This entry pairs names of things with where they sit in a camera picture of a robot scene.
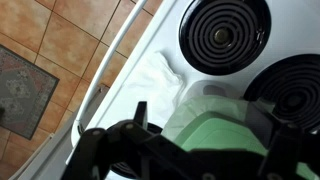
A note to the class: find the white tissue piece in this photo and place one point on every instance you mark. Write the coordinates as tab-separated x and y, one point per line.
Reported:
153	83

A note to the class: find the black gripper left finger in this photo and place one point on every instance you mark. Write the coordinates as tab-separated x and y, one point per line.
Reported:
110	150

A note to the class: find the white electric stove oven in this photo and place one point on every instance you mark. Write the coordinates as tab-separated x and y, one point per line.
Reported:
293	26

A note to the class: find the patterned grey floor rug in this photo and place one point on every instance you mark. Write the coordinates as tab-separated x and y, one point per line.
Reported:
23	90

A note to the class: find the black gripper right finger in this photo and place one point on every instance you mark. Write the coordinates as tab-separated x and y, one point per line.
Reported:
293	153

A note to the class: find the plastic container light green lid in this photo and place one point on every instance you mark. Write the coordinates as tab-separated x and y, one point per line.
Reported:
216	130

